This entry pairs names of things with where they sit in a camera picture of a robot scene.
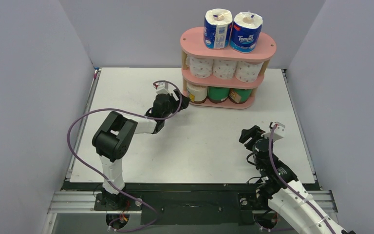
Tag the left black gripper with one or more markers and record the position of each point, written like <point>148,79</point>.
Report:
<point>184,103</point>

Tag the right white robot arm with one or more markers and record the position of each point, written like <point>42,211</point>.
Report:
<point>279,188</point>

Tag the beige brown paper roll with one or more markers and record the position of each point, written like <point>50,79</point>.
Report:
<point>197,93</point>

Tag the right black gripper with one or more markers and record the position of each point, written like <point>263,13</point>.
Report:
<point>253,137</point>

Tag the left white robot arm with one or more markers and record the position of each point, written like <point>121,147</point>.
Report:
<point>113,138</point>

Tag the pink three-tier shelf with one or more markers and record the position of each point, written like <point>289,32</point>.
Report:
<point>192,44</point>

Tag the blue paper roll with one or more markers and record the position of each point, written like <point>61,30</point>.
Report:
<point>217,28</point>

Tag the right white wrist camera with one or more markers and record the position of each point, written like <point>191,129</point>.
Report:
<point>276,131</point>

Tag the green brown roll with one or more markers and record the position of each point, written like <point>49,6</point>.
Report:
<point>217,94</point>
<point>239,96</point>

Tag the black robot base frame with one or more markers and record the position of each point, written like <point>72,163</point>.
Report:
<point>168,205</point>

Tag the floral white paper roll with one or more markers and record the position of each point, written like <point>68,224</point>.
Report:
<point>224,69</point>

